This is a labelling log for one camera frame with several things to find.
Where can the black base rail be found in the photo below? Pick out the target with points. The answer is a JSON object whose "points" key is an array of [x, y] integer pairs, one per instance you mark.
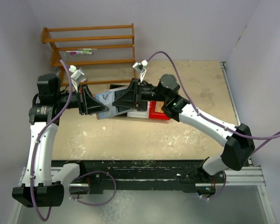
{"points": [[96, 176]]}

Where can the black VIP card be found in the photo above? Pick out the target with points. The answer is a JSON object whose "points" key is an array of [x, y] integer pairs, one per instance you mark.
{"points": [[142, 106]]}

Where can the aluminium table edge rail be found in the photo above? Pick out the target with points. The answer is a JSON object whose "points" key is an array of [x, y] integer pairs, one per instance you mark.
{"points": [[261, 185]]}

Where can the pink marker pen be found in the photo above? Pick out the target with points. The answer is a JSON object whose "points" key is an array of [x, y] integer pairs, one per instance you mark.
{"points": [[80, 53]]}

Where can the red plastic bin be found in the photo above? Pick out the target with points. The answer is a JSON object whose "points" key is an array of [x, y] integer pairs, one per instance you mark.
{"points": [[155, 115]]}

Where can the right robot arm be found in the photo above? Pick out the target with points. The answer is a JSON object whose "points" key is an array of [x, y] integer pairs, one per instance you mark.
{"points": [[236, 140]]}

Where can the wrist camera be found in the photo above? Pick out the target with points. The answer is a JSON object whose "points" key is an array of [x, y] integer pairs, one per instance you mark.
{"points": [[141, 69], [77, 76]]}

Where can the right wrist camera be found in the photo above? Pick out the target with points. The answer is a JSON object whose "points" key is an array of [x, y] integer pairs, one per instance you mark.
{"points": [[141, 69]]}

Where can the pink leather card holder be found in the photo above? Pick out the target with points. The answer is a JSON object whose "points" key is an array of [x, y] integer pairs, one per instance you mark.
{"points": [[107, 98]]}

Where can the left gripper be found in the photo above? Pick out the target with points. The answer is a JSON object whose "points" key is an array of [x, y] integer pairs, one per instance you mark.
{"points": [[87, 104]]}

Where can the black plastic bin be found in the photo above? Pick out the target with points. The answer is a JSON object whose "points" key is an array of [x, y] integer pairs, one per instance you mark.
{"points": [[117, 86]]}

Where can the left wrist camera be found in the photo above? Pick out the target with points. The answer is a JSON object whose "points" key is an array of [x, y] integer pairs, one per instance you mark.
{"points": [[77, 76]]}

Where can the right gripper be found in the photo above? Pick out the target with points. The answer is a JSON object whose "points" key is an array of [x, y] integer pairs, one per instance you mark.
{"points": [[132, 96]]}

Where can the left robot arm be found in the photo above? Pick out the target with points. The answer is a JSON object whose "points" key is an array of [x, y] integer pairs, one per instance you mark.
{"points": [[39, 188]]}

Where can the white plastic bin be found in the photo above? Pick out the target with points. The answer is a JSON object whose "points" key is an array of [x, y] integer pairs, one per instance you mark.
{"points": [[143, 114]]}

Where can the green marker pen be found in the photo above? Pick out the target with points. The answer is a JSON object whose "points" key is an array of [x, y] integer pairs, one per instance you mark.
{"points": [[87, 50]]}

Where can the gold card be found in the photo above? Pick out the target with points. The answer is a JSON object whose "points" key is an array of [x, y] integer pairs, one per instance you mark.
{"points": [[158, 107]]}

